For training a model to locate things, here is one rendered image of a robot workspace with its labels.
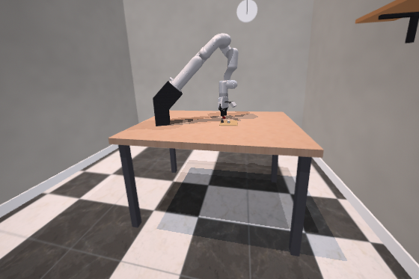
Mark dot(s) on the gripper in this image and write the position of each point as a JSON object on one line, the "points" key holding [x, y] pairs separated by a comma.
{"points": [[223, 105]]}

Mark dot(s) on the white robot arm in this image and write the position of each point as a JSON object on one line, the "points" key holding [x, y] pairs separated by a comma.
{"points": [[197, 61]]}

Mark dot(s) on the tan flat mat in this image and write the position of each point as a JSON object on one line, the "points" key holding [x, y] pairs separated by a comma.
{"points": [[231, 123]]}

